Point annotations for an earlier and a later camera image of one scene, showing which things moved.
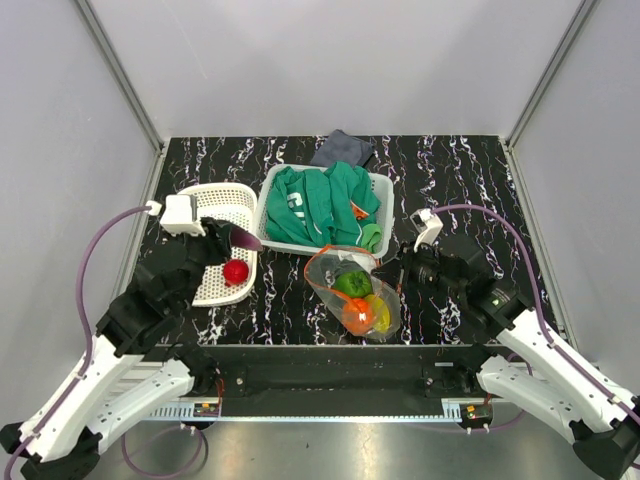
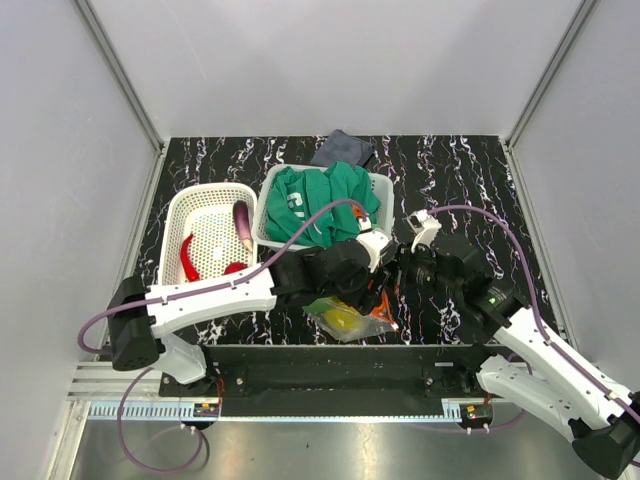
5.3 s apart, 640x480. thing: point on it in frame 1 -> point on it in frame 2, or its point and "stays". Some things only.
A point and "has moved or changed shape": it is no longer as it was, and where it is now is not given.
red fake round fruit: x=235 y=272 stays
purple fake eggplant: x=243 y=238 -> x=242 y=213
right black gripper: x=396 y=272 stays
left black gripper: x=221 y=247 -> x=365 y=299
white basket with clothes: x=303 y=210 stays
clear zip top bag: x=348 y=282 has moved or changed shape
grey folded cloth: x=341 y=146 stays
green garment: x=327 y=207 stays
